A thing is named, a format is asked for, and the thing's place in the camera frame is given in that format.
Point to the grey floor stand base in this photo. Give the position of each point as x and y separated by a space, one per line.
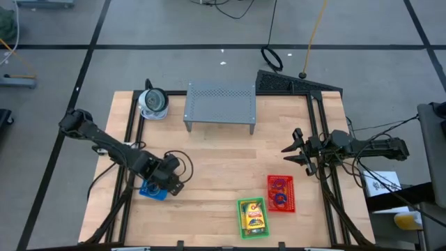
17 82
45 3

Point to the black aluminium rig frame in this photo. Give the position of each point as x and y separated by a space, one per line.
176 93

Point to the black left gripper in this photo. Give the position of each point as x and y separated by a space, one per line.
167 171

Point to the black table edge clamp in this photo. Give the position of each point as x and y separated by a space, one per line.
180 245
282 245

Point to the green plastic basket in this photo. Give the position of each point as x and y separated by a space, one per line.
240 233

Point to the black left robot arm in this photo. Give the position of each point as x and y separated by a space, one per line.
104 141

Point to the white printed cardboard box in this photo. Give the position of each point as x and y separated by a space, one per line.
383 181

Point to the black metal beam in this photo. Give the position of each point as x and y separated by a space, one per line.
400 198

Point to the grey side table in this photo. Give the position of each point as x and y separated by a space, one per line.
432 157

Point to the blue plastic basket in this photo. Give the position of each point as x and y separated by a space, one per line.
157 195

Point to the dark green bag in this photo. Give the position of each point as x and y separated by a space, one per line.
7 24

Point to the silver aluminium bar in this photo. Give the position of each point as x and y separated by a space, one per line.
324 249
130 249

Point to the metal table in background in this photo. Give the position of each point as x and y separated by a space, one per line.
219 104

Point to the black perforated metal panel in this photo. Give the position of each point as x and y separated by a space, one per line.
285 83

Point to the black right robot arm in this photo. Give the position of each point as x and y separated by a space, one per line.
369 144

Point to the red plastic basket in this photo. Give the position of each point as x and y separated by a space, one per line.
270 205

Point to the yellow plastic container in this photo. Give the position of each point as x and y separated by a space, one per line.
407 221

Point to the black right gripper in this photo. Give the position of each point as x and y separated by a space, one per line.
310 148

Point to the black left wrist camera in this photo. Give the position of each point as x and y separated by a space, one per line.
176 188

